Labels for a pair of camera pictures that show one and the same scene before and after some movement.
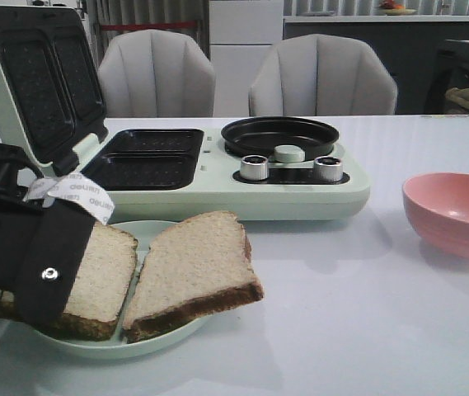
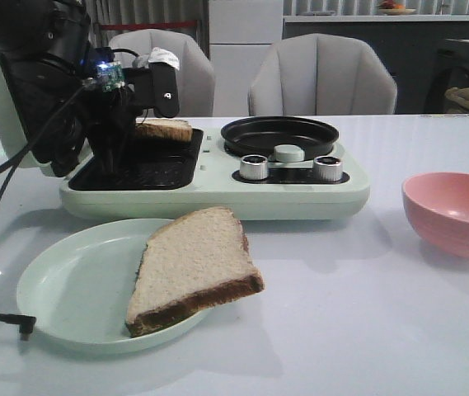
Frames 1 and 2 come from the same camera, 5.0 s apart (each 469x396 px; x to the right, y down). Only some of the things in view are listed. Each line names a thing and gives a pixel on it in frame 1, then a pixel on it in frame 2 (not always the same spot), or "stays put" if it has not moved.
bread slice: (99, 295) → (172, 129)
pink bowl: (455, 212) stays put
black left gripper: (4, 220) → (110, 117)
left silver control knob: (254, 167) stays put
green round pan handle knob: (288, 153) stays put
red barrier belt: (144, 25) stays put
